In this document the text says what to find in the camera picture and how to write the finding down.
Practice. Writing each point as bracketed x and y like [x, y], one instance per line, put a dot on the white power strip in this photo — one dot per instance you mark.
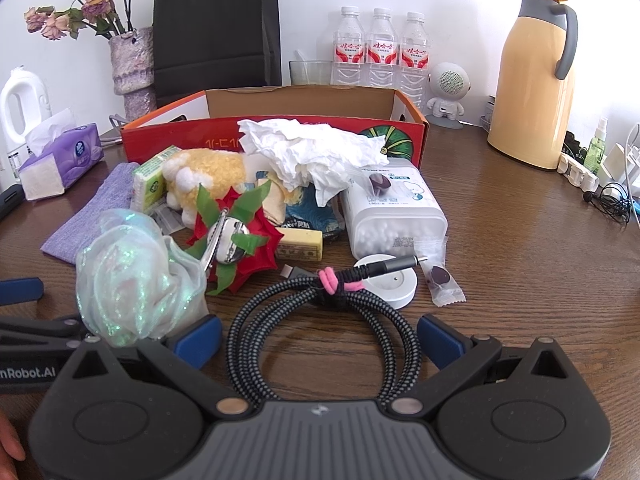
[575, 170]

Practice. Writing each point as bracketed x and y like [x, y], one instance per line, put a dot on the white robot-shaped speaker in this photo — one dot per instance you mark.
[447, 82]

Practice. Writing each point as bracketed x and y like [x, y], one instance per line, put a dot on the green tissue pack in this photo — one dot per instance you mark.
[150, 180]

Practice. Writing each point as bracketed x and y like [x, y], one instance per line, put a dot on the white straw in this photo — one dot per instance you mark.
[301, 61]

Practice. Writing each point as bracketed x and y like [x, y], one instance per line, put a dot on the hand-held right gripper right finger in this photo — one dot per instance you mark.
[440, 341]

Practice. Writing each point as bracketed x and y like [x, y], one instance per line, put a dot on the blue yellow printed pouch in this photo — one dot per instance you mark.
[310, 215]

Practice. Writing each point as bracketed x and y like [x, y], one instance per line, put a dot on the white cotton swab box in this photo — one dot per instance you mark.
[390, 230]

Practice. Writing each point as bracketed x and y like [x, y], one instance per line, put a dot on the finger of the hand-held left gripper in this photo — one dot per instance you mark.
[20, 291]
[35, 331]

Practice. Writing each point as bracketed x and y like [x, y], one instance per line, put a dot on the yellow plush toy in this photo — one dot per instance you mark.
[215, 170]

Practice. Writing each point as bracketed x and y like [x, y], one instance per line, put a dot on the dark blue case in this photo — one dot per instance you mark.
[9, 201]

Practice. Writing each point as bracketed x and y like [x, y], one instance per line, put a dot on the dark candy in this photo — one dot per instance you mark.
[440, 276]
[380, 183]

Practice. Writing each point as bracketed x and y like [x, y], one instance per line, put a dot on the black power adapter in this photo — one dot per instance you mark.
[573, 143]

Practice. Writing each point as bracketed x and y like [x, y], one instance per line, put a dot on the purple tissue box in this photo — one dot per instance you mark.
[75, 155]

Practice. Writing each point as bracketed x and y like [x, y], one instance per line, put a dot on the white tissue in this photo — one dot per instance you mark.
[300, 150]

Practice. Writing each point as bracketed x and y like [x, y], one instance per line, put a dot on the red cardboard box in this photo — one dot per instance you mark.
[175, 140]

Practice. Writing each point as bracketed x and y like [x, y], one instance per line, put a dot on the clear plastic wrapper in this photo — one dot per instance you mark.
[167, 220]

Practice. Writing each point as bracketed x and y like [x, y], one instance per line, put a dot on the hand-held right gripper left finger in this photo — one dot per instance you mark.
[200, 341]

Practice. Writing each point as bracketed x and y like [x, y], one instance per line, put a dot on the iridescent organza bag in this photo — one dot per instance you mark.
[135, 280]

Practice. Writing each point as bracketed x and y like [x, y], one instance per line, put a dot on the yellow thermos jug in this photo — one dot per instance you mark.
[530, 85]

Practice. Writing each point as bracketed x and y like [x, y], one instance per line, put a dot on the black paper bag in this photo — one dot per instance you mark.
[215, 35]

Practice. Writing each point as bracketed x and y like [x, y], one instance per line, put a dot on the lavender cloth pouch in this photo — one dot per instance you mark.
[85, 220]

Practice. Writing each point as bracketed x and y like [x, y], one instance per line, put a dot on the yellow rectangular block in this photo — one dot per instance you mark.
[300, 245]

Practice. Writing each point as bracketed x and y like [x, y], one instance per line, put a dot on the silver metal clip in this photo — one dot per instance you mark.
[227, 245]

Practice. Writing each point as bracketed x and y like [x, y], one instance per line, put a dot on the water bottle red label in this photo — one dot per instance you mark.
[414, 57]
[349, 55]
[382, 55]

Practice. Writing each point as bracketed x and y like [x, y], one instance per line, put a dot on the small green spray bottle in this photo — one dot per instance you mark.
[595, 150]

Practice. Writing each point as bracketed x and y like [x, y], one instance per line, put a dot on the white round charger puck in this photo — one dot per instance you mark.
[395, 286]

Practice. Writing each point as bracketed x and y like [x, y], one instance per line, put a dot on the white detergent bottle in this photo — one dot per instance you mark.
[31, 85]

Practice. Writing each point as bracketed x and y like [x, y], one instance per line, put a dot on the white charger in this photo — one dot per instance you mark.
[615, 165]

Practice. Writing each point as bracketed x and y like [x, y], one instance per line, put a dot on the clear drinking glass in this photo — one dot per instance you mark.
[310, 73]

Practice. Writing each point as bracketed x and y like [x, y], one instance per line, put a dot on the red fabric flower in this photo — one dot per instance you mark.
[260, 251]

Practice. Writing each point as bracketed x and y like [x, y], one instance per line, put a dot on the person's left hand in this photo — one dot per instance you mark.
[7, 440]

